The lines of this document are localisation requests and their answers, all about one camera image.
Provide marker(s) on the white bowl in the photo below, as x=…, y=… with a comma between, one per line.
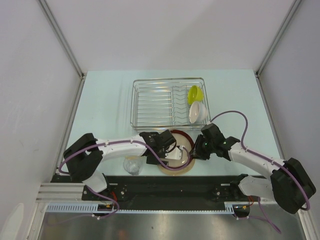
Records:
x=197, y=112

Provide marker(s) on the yellow mug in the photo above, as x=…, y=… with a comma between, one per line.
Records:
x=132, y=157

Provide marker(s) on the yellow-green bowl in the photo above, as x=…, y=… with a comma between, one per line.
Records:
x=195, y=94

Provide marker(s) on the beige bird pattern plate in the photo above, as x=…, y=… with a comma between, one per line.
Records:
x=175, y=164

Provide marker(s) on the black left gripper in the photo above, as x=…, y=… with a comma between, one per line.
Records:
x=150, y=160

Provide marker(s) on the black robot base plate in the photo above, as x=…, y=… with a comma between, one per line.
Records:
x=165, y=193

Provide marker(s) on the clear glass cup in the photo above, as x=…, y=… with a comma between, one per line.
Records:
x=133, y=166

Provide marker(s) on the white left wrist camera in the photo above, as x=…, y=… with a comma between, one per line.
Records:
x=177, y=155

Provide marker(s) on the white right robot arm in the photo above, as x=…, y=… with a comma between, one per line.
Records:
x=284, y=181

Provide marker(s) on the light blue cable duct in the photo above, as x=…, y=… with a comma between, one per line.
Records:
x=95, y=208

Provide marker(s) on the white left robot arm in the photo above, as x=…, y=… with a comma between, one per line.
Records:
x=81, y=159

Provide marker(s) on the metal wire dish rack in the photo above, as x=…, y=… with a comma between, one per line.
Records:
x=162, y=103

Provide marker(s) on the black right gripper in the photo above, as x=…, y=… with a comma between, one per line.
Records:
x=197, y=153

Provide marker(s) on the dark red rimmed plate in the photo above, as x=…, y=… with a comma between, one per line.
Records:
x=182, y=139

